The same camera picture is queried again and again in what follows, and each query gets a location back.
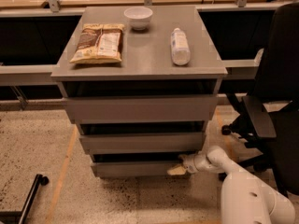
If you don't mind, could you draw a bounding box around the white bowl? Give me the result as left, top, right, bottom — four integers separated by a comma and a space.
124, 7, 153, 30

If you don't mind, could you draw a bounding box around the grey drawer cabinet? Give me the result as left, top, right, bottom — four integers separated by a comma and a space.
51, 6, 227, 165

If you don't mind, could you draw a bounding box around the grey bottom drawer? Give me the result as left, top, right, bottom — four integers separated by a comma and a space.
91, 161, 178, 178

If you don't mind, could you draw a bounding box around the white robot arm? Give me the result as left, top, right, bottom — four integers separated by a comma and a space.
167, 146, 295, 224

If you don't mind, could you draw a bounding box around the grey middle drawer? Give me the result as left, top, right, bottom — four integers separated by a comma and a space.
79, 132, 206, 154

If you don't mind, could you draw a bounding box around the black office chair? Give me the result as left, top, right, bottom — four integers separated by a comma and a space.
221, 2, 299, 195

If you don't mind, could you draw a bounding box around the white plastic bottle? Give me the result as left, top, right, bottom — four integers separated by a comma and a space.
170, 28, 191, 65

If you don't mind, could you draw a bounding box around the grey drawer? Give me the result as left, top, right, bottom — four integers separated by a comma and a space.
91, 161, 178, 178
79, 132, 206, 154
65, 95, 217, 123

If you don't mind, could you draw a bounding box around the brown yellow snack bag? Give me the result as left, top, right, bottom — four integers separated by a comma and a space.
70, 23, 124, 64

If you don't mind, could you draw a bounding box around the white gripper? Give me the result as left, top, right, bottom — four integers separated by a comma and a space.
167, 154, 206, 175

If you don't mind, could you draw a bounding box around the black chair leg with caster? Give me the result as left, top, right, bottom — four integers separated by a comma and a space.
0, 173, 50, 224

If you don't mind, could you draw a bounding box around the grey top drawer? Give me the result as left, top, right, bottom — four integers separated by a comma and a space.
65, 95, 217, 123

